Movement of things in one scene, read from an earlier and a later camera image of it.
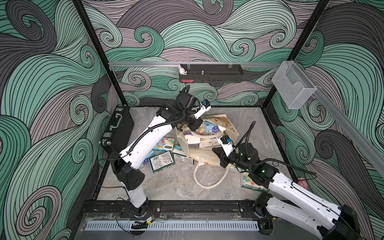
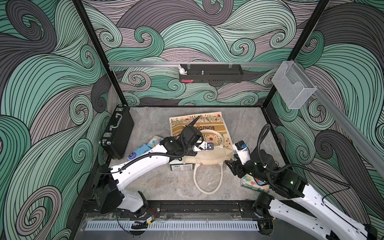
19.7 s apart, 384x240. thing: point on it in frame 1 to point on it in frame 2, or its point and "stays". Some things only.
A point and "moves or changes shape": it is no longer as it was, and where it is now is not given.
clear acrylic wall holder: [292, 84] stays
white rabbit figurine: [182, 70] stays
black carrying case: [118, 127] stays
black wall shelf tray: [213, 73] stays
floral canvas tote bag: [199, 144] moves or changes shape
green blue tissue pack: [179, 155] moves or changes shape
